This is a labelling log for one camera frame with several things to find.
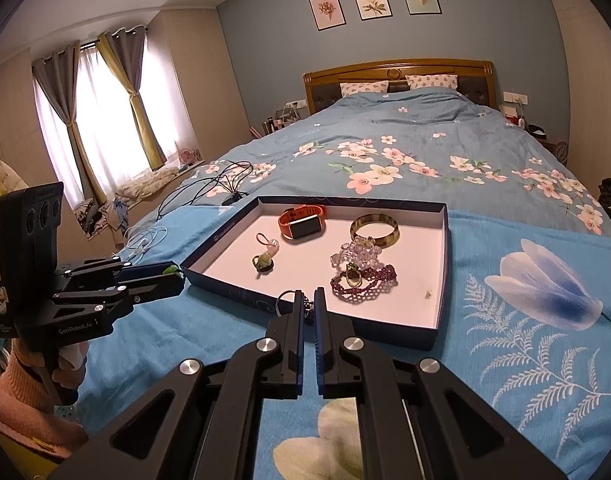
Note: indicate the framed pink flower picture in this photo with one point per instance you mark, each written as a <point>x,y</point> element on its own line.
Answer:
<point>327,10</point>

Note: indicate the yellow cloth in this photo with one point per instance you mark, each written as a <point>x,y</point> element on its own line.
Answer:
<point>25,452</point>

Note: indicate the gold bangle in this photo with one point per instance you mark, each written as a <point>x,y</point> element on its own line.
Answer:
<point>391,236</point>

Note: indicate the small green jade piece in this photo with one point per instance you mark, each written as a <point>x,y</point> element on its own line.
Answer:
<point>173,270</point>

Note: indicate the bright blue flower blanket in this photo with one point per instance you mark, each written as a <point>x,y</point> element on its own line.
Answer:
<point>510,400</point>

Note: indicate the black nightstand item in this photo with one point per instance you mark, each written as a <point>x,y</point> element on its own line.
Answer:
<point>536,130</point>

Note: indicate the white dotted pillow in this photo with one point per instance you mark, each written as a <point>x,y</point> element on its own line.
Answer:
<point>365,87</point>
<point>430,82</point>

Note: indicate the white sheer curtain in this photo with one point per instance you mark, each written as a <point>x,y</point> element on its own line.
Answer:
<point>100,110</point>

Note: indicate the nightstand clutter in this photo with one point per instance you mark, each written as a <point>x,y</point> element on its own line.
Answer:
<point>275,122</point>

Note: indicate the teal perforated plastic piece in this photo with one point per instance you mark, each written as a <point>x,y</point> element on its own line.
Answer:
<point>65,412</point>

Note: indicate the small pink fan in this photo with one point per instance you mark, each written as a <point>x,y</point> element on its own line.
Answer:
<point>186,156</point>

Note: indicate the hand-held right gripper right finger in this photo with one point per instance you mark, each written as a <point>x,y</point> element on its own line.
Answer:
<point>319,350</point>

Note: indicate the person's left hand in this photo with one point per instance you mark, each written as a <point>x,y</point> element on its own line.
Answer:
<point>68,370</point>

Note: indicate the pile of clothes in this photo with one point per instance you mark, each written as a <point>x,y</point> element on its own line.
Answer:
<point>98,217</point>

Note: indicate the grey and olive curtain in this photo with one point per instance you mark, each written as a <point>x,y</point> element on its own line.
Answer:
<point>60,95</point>
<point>138,80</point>

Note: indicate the orange smartwatch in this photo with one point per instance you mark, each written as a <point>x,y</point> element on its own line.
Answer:
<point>300,229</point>

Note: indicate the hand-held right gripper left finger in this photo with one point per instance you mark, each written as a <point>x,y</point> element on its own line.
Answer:
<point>301,350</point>

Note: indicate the round shield ornament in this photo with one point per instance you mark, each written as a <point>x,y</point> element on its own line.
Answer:
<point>561,150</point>

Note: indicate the beige down jacket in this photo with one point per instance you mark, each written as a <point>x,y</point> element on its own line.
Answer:
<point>5,175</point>

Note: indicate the wooden bed headboard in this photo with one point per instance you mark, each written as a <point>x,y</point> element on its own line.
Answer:
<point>395,66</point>

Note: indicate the white wall socket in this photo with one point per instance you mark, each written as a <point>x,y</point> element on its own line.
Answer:
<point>514,96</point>
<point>293,104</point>

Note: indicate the framed white flower picture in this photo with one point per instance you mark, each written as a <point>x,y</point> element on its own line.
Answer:
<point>370,1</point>

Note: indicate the person's left forearm pink sleeve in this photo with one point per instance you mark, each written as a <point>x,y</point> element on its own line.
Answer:
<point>20,400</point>

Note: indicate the dark blue shallow box tray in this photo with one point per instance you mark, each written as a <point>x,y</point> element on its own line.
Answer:
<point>410,270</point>

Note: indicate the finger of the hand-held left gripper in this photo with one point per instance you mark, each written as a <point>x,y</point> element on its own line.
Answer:
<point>145,271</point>
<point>155,287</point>

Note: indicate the red and white box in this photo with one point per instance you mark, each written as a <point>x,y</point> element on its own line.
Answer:
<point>510,117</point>

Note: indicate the folded quilt on windowsill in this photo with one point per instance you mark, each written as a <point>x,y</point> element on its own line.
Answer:
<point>145,182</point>

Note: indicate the blue floral duvet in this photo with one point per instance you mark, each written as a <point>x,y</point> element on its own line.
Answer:
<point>420,115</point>

